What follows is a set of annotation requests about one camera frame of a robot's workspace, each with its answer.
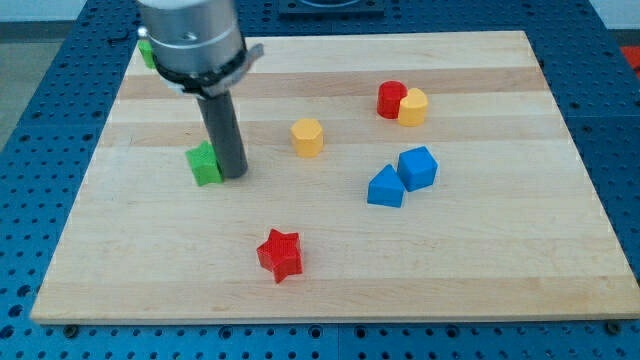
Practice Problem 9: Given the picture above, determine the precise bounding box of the green star block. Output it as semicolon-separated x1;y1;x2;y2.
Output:
185;141;224;186

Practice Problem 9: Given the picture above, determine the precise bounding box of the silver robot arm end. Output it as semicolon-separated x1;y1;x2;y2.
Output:
136;0;264;98

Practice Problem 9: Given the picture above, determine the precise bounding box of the red star block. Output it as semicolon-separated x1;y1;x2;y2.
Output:
256;228;303;284

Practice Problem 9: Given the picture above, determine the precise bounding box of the green circle block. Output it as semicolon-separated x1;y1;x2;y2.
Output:
137;40;156;69

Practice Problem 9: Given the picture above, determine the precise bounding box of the yellow hexagon block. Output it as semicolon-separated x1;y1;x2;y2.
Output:
290;118;324;158

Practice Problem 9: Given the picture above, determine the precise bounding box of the blue triangle block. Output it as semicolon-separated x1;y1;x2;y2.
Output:
367;164;405;208

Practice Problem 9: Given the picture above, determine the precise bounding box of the wooden board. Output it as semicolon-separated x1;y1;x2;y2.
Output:
31;31;639;325

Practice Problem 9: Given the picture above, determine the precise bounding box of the blue cube block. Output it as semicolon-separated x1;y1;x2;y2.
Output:
397;146;438;192

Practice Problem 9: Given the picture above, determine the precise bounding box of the red cylinder block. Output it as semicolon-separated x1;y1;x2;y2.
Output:
376;80;408;119

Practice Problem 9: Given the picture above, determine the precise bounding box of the yellow heart block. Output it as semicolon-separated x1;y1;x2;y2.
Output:
397;88;429;127

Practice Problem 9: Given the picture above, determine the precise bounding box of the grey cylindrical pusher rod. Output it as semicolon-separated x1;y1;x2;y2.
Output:
198;92;248;179

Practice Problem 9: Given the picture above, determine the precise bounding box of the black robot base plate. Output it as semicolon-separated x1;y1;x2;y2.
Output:
276;0;386;17

